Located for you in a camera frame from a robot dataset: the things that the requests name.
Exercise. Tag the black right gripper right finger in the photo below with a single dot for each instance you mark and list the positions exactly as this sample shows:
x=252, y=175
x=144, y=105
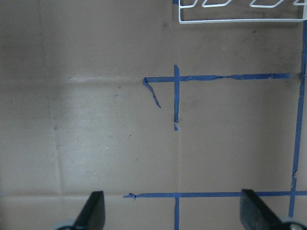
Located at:
x=255, y=214

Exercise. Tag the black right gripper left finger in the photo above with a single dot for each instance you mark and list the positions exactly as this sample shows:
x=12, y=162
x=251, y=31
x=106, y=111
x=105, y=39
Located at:
x=92, y=216

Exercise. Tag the white wire cup rack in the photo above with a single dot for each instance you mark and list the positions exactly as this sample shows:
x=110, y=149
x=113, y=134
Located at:
x=241, y=11

